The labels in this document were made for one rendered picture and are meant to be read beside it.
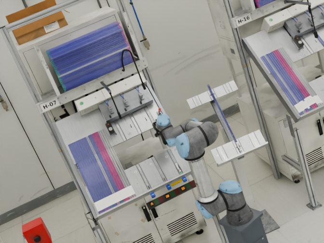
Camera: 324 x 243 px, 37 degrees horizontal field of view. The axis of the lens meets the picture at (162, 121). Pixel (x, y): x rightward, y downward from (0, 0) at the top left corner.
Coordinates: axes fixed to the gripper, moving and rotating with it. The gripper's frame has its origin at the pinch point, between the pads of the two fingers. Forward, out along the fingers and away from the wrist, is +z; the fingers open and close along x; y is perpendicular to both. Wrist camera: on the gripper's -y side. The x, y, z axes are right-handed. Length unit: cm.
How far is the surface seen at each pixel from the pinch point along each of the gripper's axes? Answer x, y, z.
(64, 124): 53, 36, 8
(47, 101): 56, 51, -2
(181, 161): -3.7, -21.0, -2.9
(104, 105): 24.4, 34.5, 1.4
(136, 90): 1.0, 34.9, 1.5
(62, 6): 23, 95, -27
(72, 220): 84, -11, 150
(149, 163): 15.0, -13.1, -1.5
